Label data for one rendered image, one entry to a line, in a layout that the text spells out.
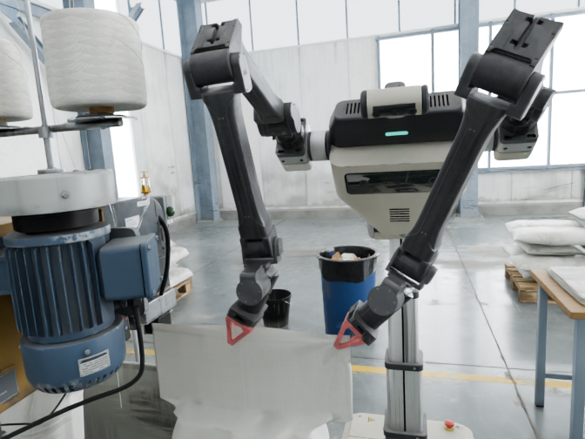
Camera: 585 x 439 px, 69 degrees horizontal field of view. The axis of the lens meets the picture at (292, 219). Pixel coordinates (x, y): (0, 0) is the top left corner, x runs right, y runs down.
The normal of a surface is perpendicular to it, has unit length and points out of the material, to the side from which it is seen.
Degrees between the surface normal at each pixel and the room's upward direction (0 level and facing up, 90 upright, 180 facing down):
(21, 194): 90
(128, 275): 90
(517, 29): 60
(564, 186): 92
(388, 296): 79
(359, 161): 40
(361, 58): 90
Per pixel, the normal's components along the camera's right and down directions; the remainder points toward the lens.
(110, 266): 0.15, 0.15
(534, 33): -0.27, -0.34
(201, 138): -0.27, 0.17
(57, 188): 0.57, 0.11
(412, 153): -0.22, -0.65
